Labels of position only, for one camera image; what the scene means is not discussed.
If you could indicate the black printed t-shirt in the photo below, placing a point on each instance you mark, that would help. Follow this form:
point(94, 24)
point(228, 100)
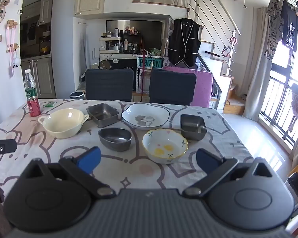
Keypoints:
point(289, 27)

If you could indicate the red drink can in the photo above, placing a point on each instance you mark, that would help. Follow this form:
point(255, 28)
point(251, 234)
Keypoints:
point(34, 106)

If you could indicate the stair railing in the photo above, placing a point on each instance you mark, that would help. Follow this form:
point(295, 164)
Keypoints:
point(213, 17)

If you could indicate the grey trash bin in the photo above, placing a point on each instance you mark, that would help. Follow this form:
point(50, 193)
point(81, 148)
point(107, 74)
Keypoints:
point(77, 95)

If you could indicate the square steel container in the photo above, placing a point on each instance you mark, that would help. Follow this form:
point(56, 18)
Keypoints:
point(192, 129)

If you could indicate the black vest with white trim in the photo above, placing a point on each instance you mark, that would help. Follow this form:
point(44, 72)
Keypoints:
point(183, 42)

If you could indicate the clear water bottle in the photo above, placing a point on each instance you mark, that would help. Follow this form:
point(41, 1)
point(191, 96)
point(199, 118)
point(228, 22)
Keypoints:
point(29, 84)

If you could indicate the oval steel bowl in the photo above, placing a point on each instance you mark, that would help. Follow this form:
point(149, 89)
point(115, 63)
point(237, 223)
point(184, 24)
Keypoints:
point(114, 138)

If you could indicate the black balcony railing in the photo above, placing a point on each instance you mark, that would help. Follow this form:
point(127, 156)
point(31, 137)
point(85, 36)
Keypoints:
point(278, 109)

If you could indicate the teal sign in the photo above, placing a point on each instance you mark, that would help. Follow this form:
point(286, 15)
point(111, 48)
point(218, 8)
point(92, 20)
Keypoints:
point(149, 62)

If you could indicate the floral bowl with yellow rim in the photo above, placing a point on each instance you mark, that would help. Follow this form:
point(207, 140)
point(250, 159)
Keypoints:
point(164, 141)

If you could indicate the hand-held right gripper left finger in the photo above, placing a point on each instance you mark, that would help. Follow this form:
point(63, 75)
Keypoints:
point(89, 160)

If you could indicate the rectangular steel tray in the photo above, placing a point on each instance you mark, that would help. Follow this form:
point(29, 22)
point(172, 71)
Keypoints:
point(101, 115)

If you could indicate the pink cushion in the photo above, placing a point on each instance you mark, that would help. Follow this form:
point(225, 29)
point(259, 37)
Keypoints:
point(203, 89)

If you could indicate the bear printed tablecloth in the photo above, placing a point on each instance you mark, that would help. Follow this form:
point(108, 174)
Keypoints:
point(129, 173)

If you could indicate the white plate with dark rim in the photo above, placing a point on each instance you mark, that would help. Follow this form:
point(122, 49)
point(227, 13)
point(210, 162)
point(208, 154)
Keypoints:
point(144, 114)

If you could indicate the dark fabric chair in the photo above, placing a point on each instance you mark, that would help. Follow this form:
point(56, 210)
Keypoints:
point(109, 84)
point(172, 86)

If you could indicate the grey lower kitchen cabinet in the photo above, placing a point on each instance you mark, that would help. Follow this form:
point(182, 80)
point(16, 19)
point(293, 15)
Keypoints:
point(42, 76)

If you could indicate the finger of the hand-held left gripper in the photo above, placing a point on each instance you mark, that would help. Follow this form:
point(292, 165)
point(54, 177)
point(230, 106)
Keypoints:
point(5, 146)

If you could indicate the storage rack with bottles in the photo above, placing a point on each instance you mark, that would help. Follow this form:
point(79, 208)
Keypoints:
point(119, 42)

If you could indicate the patterned hanging garment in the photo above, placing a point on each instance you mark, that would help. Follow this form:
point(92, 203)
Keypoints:
point(273, 29)

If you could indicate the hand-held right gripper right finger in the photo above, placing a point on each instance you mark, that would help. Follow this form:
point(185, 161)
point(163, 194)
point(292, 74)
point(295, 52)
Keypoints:
point(206, 160)

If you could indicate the white curtain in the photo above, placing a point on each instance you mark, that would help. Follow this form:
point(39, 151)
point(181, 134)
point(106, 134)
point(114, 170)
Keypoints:
point(257, 79)

